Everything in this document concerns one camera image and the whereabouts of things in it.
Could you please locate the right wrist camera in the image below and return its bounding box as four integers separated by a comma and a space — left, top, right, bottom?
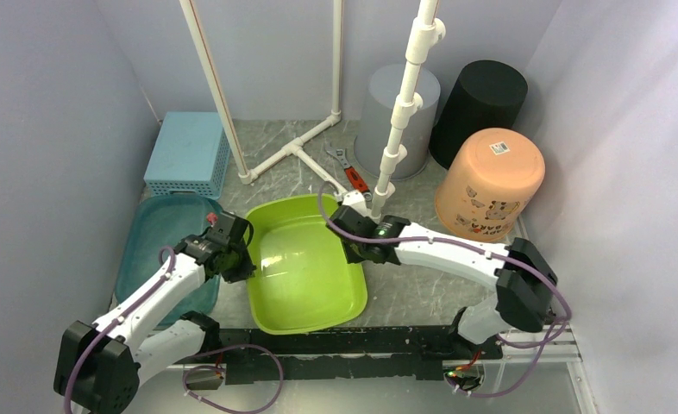
340, 190, 371, 217

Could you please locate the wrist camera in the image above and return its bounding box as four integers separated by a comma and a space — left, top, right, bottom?
206, 212, 218, 226
340, 190, 371, 217

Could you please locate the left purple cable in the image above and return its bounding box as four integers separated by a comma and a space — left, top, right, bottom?
62, 245, 178, 414

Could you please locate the clear teal plastic tub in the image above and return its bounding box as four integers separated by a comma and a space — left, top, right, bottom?
114, 194, 222, 304

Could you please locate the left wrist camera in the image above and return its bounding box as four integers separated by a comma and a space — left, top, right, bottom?
206, 212, 218, 226

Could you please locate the white PVC pipe frame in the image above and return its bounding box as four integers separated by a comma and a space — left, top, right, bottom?
179, 0, 448, 221

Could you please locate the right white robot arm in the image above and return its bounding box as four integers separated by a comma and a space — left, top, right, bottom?
325, 205, 556, 358

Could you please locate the green plastic tray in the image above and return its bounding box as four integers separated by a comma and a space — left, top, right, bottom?
246, 194, 368, 336

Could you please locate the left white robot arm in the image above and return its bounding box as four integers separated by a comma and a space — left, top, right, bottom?
53, 211, 255, 413

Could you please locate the grey plastic bucket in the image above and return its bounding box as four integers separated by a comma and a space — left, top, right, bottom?
352, 64, 442, 182

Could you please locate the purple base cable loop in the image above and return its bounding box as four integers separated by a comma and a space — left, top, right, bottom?
181, 340, 286, 414

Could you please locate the black plastic bucket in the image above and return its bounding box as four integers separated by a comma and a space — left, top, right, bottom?
429, 60, 529, 169

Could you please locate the blue plastic basket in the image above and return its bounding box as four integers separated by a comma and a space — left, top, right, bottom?
143, 111, 231, 200

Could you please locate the orange plastic bucket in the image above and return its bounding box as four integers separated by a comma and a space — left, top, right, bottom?
435, 128, 545, 242

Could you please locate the red handled adjustable wrench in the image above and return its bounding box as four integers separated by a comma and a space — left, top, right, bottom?
324, 143, 372, 201

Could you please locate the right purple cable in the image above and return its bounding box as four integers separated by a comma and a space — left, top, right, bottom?
317, 181, 574, 351

